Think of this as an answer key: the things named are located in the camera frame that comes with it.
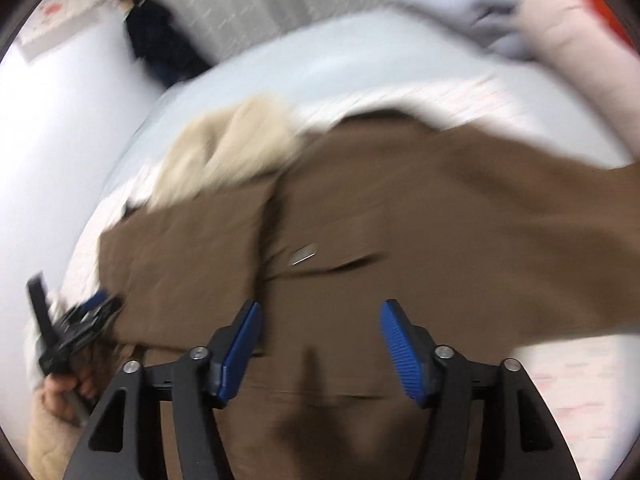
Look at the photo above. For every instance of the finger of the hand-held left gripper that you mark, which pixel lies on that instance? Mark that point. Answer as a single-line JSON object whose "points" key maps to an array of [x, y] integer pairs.
{"points": [[97, 305]]}

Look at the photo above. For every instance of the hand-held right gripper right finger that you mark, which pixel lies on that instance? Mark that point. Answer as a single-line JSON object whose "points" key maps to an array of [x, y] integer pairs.
{"points": [[400, 345]]}

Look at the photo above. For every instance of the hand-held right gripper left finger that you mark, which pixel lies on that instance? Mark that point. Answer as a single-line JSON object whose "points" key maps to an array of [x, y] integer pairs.
{"points": [[242, 340]]}

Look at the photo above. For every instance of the brown coat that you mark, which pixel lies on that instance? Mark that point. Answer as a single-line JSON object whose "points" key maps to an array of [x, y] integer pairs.
{"points": [[380, 210]]}

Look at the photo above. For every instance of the person's left forearm cream sleeve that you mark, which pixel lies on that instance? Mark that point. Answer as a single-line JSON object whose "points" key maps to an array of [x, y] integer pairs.
{"points": [[45, 440]]}

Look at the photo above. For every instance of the dark hanging clothes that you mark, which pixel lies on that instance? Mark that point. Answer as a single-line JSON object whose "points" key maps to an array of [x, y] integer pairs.
{"points": [[157, 35]]}

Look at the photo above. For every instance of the person's left hand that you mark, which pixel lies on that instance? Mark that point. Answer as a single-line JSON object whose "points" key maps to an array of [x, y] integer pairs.
{"points": [[67, 392]]}

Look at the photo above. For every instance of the cream fleece garment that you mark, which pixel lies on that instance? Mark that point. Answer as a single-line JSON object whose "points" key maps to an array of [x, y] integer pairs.
{"points": [[225, 145]]}

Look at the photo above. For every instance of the cherry print cloth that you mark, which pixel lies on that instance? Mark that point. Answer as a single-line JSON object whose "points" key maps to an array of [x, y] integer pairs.
{"points": [[450, 105]]}

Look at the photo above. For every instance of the grey bed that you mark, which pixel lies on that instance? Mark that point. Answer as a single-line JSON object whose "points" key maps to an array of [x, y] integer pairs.
{"points": [[310, 65]]}

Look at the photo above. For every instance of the grey folded blanket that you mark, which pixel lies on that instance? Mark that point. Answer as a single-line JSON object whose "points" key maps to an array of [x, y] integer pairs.
{"points": [[450, 2]]}

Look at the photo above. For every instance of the pink pillow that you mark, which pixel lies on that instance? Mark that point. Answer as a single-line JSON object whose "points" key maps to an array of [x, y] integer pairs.
{"points": [[560, 25]]}

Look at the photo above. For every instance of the orange pumpkin cushion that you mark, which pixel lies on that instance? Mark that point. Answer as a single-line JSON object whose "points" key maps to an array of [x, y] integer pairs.
{"points": [[602, 2]]}

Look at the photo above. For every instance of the wall poster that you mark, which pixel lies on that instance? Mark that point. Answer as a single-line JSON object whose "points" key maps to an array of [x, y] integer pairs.
{"points": [[50, 17]]}

